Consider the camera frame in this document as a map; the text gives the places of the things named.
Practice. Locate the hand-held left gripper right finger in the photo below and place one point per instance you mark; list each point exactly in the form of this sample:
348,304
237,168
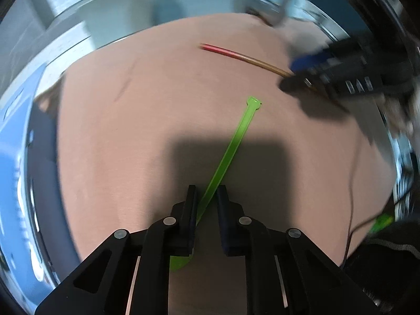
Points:
221,223

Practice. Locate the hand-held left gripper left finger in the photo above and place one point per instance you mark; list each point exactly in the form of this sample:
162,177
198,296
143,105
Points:
192,223

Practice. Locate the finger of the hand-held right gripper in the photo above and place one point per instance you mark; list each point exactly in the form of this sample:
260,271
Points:
311,60
323,80

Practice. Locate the red-tipped wooden chopstick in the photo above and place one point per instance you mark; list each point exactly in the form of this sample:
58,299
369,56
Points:
223,51

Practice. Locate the green plastic spoon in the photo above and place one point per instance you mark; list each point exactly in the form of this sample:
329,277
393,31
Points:
239,131

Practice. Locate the blue plastic basket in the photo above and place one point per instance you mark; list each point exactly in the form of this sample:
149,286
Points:
13,137

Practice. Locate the dark blue storage box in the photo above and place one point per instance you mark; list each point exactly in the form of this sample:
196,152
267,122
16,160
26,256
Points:
334,10

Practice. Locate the chrome faucet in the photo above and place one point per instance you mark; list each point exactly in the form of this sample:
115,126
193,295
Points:
269,6

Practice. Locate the brown mat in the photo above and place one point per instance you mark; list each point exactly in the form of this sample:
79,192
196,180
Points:
131,137

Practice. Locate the green yellow packet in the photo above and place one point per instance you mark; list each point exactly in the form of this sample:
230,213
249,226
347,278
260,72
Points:
382,223

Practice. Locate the person's black garment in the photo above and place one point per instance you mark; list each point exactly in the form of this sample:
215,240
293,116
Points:
387,269

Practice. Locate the stainless steel sink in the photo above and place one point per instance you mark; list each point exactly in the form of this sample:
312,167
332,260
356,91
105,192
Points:
131,13

